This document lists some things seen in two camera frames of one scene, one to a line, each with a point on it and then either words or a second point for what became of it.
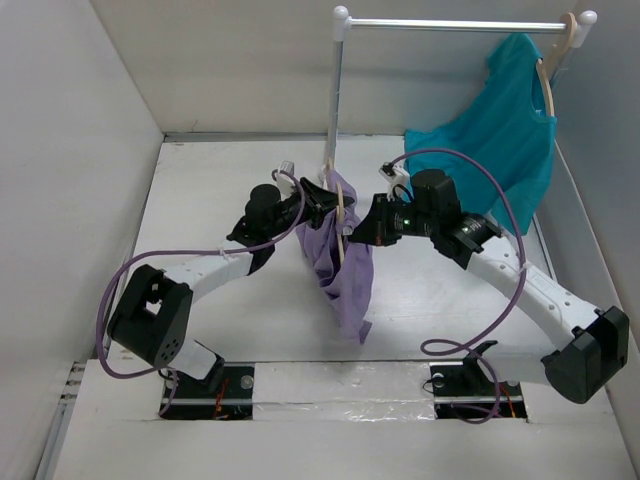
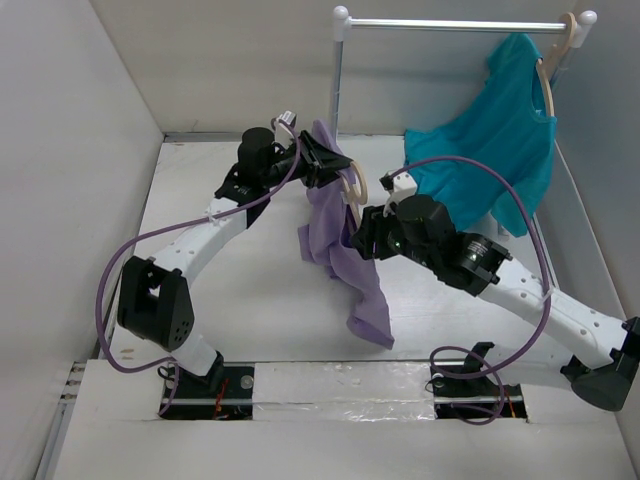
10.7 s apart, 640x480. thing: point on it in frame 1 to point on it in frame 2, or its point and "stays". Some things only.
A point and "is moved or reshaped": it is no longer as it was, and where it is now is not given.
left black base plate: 194,401 stays
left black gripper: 316,202 to 324,166
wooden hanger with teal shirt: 549,64 stays
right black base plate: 461,390 stays
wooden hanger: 340,205 to 351,193
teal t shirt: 502,129 stays
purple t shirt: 343,268 is moved or reshaped
